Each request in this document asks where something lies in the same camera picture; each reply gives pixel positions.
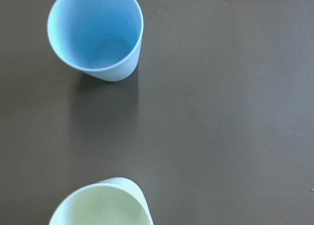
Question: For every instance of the pale yellow cup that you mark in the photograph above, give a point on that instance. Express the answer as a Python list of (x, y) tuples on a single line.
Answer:
[(115, 201)]

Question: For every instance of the blue cup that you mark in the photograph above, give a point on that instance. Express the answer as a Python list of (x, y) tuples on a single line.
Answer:
[(101, 38)]

